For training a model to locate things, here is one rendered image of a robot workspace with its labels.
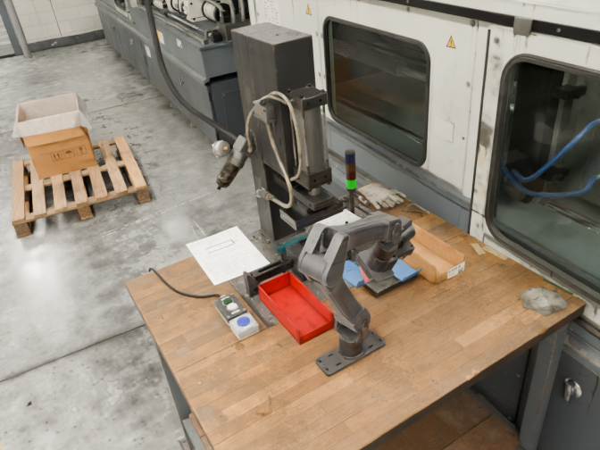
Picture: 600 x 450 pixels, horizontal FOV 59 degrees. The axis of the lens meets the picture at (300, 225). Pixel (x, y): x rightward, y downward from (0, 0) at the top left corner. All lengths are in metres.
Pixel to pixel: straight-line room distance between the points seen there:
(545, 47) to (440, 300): 0.77
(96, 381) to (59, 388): 0.18
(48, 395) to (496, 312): 2.19
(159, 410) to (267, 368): 1.26
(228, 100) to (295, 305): 3.30
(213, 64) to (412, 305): 3.39
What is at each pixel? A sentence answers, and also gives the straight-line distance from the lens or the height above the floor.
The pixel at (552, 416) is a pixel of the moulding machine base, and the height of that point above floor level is 0.31.
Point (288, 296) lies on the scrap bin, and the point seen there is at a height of 0.91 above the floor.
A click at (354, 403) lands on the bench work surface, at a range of 1.41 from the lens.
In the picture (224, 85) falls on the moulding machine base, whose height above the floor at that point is 0.62.
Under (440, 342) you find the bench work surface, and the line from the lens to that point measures 1.56.
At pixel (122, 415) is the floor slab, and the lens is 2.75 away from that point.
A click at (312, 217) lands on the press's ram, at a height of 1.13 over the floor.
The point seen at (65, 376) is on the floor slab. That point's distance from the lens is 3.06.
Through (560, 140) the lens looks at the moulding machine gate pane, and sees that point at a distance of 1.68.
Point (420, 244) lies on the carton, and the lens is 1.91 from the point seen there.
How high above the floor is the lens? 2.00
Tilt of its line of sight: 33 degrees down
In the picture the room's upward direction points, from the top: 6 degrees counter-clockwise
